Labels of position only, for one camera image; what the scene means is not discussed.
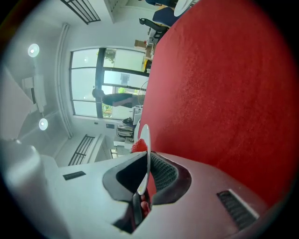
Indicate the brown cardboard box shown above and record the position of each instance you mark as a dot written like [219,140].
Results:
[139,43]

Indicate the black office chair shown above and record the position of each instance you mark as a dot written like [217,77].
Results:
[158,28]

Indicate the white pipes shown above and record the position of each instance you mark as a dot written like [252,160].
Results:
[62,81]

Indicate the round white side table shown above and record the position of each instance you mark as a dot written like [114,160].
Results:
[183,5]

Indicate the white round plate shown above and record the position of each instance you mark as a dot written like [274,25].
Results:
[146,140]

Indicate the large glass door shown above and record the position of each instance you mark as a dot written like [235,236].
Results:
[86,81]

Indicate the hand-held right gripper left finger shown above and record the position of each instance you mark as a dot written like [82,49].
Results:
[88,198]

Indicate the red strawberry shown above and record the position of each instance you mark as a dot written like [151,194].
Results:
[139,145]

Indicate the black ceiling grille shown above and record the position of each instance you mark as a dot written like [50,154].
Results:
[81,149]
[81,10]

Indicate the blue chair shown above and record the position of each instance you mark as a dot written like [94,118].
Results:
[163,16]

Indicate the white ceiling unit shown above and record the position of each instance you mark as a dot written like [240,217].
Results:
[37,93]

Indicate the round ceiling lamp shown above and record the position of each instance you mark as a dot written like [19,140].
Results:
[43,124]
[33,50]

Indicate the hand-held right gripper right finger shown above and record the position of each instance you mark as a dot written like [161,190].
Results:
[198,210]

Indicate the red cloth covered table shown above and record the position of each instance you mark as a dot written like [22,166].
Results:
[222,93]

